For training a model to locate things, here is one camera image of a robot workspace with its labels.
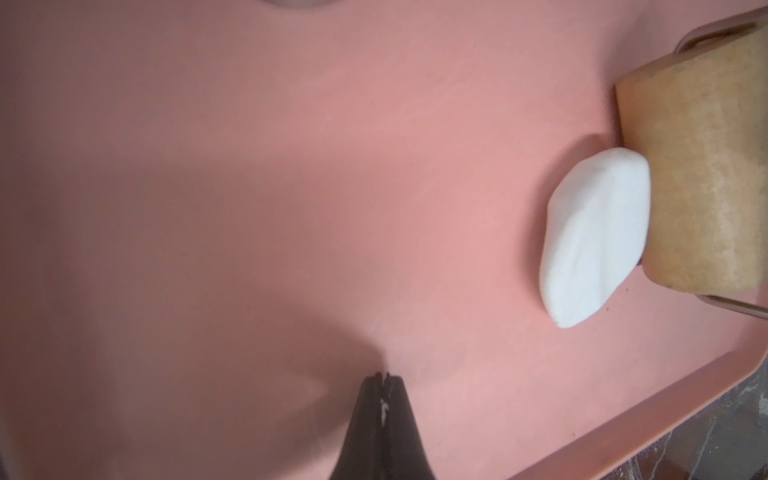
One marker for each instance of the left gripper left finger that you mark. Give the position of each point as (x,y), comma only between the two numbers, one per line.
(361,456)

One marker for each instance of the metal ring cutter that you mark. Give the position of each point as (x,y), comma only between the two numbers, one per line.
(299,4)

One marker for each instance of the white dough piece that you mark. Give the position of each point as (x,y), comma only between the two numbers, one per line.
(597,222)

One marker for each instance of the pink rectangular tray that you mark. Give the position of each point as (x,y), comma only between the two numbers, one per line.
(218,217)

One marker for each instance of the wooden dough roller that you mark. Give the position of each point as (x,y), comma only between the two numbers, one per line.
(699,117)

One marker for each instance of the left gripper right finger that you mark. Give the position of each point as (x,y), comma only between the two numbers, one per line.
(403,456)

